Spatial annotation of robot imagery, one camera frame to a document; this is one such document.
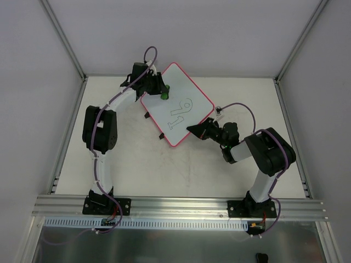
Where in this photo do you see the aluminium frame post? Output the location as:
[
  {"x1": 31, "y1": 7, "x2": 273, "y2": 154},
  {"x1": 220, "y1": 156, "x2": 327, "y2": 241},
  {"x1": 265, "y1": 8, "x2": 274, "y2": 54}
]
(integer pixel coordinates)
[
  {"x1": 41, "y1": 0, "x2": 88, "y2": 81},
  {"x1": 274, "y1": 0, "x2": 330, "y2": 82}
]

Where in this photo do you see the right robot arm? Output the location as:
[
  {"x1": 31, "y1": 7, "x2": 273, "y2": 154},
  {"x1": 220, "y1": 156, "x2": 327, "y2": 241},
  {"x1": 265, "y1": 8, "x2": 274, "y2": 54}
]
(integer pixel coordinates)
[{"x1": 186, "y1": 118, "x2": 296, "y2": 219}]

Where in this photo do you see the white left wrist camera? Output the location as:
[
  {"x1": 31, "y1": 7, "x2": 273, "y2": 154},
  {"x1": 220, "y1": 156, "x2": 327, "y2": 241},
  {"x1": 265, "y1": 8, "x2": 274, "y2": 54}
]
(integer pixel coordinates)
[{"x1": 148, "y1": 65, "x2": 157, "y2": 76}]

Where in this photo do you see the aluminium mounting rail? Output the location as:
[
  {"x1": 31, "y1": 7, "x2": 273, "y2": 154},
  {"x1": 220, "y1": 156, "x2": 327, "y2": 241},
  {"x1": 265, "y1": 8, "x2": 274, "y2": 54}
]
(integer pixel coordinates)
[{"x1": 31, "y1": 195, "x2": 329, "y2": 221}]

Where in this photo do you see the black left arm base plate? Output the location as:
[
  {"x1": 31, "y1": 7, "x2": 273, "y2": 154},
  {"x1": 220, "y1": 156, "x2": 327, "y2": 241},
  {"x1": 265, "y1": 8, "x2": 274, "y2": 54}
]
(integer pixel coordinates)
[{"x1": 82, "y1": 196, "x2": 131, "y2": 216}]

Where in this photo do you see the black object at bottom edge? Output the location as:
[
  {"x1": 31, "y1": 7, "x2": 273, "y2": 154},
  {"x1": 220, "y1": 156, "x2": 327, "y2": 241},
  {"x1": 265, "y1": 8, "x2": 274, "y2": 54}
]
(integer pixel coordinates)
[{"x1": 256, "y1": 253, "x2": 269, "y2": 263}]

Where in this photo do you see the right aluminium frame post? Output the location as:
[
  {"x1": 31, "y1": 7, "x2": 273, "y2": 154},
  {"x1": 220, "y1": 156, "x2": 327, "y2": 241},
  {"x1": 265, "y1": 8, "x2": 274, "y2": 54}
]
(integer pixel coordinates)
[{"x1": 274, "y1": 0, "x2": 330, "y2": 82}]

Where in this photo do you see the pink framed whiteboard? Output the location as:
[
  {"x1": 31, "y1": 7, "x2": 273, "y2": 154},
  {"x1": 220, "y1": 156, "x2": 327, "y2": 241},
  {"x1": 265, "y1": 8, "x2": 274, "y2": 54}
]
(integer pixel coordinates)
[{"x1": 140, "y1": 62, "x2": 215, "y2": 147}]

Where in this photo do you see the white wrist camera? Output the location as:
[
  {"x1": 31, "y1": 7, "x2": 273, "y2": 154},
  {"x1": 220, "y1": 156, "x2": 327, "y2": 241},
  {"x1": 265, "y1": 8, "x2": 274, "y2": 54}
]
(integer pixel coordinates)
[
  {"x1": 148, "y1": 65, "x2": 157, "y2": 76},
  {"x1": 214, "y1": 106, "x2": 224, "y2": 121}
]

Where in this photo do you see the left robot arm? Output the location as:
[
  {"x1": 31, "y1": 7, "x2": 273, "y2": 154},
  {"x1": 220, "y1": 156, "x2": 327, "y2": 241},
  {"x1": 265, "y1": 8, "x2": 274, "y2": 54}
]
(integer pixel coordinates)
[{"x1": 82, "y1": 60, "x2": 169, "y2": 215}]

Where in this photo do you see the green bone-shaped eraser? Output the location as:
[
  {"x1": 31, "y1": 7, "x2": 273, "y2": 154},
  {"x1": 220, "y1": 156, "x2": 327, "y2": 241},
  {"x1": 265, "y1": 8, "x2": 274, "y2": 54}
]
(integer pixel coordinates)
[{"x1": 160, "y1": 85, "x2": 170, "y2": 100}]

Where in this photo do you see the left aluminium frame post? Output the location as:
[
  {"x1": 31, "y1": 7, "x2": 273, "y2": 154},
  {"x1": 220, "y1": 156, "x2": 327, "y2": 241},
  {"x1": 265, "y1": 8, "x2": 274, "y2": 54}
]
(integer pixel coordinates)
[{"x1": 41, "y1": 0, "x2": 88, "y2": 81}]

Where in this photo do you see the white slotted cable duct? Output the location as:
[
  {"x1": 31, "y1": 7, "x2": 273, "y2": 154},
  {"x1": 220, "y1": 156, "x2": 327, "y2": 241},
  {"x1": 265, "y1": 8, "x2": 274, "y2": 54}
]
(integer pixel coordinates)
[{"x1": 43, "y1": 217, "x2": 248, "y2": 231}]

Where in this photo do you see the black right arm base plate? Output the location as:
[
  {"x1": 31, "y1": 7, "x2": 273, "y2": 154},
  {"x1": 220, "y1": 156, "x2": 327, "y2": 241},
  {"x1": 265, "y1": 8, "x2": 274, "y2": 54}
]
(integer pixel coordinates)
[{"x1": 227, "y1": 199, "x2": 277, "y2": 219}]

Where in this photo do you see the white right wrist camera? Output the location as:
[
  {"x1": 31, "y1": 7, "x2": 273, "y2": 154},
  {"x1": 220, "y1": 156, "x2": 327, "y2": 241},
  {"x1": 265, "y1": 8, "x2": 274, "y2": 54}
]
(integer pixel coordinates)
[{"x1": 214, "y1": 106, "x2": 224, "y2": 121}]

